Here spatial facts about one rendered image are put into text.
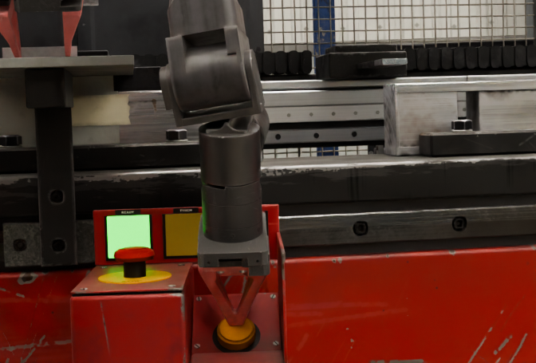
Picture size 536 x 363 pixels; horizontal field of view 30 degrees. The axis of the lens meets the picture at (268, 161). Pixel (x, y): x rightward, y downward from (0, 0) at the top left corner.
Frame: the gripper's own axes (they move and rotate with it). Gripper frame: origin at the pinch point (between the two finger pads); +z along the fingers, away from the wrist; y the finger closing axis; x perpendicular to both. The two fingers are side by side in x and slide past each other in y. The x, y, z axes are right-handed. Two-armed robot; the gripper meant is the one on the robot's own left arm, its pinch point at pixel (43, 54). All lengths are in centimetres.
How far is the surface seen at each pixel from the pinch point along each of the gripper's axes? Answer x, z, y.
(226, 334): 31.5, 16.4, -18.6
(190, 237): 19.2, 13.2, -15.7
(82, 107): -4.7, 9.5, -3.5
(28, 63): 15.3, -6.0, -0.3
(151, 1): -61, 18, -13
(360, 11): -392, 157, -124
